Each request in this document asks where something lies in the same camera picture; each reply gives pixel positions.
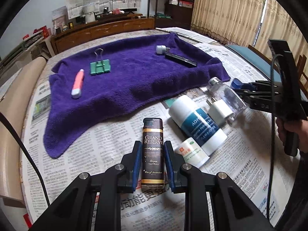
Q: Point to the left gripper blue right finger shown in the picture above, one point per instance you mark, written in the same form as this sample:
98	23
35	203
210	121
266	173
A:
232	209

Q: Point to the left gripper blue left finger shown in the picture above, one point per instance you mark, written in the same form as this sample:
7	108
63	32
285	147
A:
93	201

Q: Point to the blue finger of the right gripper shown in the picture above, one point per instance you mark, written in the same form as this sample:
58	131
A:
237	84

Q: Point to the clear plastic bottle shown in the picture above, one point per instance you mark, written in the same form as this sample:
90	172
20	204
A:
218	90

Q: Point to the small white tape roll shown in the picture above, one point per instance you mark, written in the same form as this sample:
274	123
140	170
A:
192	153

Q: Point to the black Horizon lighter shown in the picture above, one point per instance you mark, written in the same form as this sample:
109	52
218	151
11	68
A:
180	60

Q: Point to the brown Grand Reserve lighter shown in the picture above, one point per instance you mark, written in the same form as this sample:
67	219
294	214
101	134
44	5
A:
152	154

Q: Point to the pink white utility knife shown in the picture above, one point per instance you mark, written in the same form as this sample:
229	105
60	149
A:
77	85

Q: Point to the green binder clip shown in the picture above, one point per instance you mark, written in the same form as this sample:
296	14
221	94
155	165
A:
100	66

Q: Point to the right human hand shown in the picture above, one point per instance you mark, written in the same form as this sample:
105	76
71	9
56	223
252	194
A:
298	127

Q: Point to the blue cushioned chair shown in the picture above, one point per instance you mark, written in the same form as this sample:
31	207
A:
252	58

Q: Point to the white charger cube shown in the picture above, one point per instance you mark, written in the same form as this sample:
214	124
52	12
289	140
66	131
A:
219	111

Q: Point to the white blue cosmetic bottle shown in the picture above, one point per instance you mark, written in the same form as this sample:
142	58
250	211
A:
197	124

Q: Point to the beige curtain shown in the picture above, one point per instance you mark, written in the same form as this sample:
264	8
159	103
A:
248	22

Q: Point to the folded newspaper far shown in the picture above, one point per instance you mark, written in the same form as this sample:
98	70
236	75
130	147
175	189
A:
188	34

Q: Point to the dark wooden shelf unit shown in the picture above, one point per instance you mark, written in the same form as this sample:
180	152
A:
171	13

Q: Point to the beige low bench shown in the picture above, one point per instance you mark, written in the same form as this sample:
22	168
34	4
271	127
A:
14	106

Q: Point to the purple towel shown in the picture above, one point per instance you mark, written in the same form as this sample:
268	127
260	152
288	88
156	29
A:
138	76

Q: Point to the wooden tv cabinet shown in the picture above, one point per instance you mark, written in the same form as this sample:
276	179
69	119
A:
108	25

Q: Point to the folded metal bed frame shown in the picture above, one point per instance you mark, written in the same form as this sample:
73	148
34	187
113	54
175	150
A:
22	47

